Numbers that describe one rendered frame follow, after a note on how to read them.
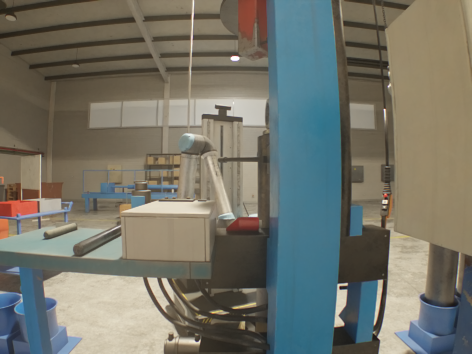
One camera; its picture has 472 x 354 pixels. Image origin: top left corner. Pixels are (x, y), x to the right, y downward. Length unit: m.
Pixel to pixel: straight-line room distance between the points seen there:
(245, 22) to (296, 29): 0.46
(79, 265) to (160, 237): 0.25
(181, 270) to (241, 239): 0.31
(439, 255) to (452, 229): 1.81
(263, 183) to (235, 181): 1.02
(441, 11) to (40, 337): 1.45
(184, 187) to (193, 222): 1.07
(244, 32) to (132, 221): 0.90
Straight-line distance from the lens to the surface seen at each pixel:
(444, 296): 2.34
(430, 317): 2.38
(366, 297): 1.19
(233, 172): 2.22
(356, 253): 1.11
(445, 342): 2.48
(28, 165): 10.14
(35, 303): 1.22
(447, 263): 2.27
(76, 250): 0.84
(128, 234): 0.76
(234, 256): 1.00
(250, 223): 1.02
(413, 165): 0.51
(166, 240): 0.73
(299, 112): 0.77
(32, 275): 1.18
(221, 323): 1.52
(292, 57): 0.82
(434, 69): 0.49
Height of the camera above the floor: 1.28
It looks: level
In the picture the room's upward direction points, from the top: straight up
